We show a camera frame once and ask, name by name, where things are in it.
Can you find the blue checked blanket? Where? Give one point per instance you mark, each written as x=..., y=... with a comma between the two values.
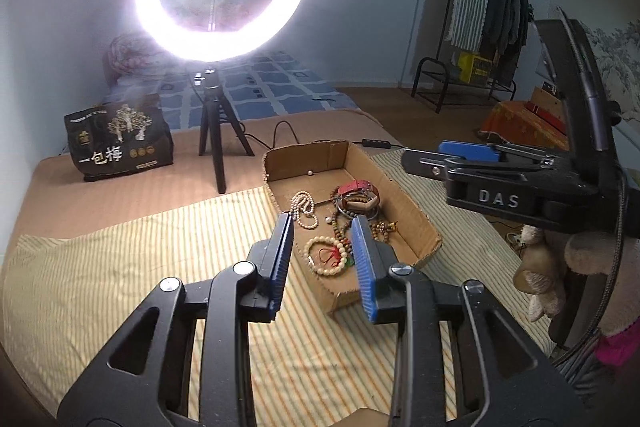
x=270, y=92

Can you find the black tripod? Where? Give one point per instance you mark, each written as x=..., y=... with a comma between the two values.
x=217, y=147

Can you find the black bag with tree print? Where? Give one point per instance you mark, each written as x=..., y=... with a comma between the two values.
x=120, y=142

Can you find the brown box with red edge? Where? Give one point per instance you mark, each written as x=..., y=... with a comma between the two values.
x=547, y=104

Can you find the cardboard box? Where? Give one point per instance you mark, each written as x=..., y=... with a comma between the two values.
x=405, y=217

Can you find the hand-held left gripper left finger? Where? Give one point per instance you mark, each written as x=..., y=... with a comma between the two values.
x=282, y=267

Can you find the pink garment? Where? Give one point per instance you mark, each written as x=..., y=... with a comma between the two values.
x=620, y=349

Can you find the brown flat board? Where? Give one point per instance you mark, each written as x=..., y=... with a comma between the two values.
x=432, y=7

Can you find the yellow striped cloth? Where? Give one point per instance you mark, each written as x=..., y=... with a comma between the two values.
x=125, y=267

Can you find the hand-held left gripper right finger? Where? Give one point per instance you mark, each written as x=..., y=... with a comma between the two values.
x=364, y=272

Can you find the dark hanging clothes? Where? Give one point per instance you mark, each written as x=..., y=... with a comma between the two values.
x=507, y=22

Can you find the wall poster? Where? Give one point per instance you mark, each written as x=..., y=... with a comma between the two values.
x=615, y=47

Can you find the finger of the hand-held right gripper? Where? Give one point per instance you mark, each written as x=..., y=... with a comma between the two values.
x=422, y=164
x=465, y=150

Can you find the tan mat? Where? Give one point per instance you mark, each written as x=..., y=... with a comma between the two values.
x=125, y=202

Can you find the yellow crate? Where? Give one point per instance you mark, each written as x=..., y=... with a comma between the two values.
x=475, y=68

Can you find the red patterned folded quilt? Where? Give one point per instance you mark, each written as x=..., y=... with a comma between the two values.
x=125, y=54

